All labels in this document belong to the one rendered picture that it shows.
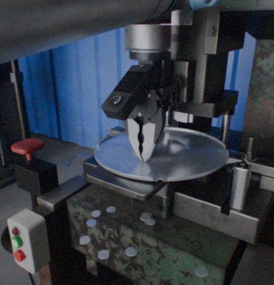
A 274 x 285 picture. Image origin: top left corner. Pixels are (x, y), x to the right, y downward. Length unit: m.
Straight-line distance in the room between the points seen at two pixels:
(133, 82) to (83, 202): 0.35
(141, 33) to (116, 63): 1.70
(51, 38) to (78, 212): 0.55
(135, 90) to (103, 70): 1.85
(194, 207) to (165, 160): 0.12
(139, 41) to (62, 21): 0.29
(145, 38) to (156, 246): 0.39
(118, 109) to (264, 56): 0.48
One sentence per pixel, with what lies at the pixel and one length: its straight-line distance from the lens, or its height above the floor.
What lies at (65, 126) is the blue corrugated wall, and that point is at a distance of 2.76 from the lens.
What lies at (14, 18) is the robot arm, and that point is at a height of 1.04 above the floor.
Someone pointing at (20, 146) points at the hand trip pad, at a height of 0.76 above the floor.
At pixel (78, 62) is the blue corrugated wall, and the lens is 2.48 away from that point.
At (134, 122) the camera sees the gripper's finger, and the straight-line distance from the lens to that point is 0.55.
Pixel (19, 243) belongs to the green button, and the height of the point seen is 0.58.
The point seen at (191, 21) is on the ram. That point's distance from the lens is 0.61.
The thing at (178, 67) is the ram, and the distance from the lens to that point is 0.59.
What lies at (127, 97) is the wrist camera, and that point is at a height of 0.93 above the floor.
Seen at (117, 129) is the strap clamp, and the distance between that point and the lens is 0.86.
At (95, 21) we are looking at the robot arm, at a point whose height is 1.04.
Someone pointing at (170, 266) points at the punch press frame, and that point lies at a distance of 0.63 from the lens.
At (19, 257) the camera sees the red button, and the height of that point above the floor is 0.54.
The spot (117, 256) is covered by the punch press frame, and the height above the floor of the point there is 0.55.
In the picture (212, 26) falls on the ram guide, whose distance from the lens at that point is 0.56.
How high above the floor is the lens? 1.04
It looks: 22 degrees down
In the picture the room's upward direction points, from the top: straight up
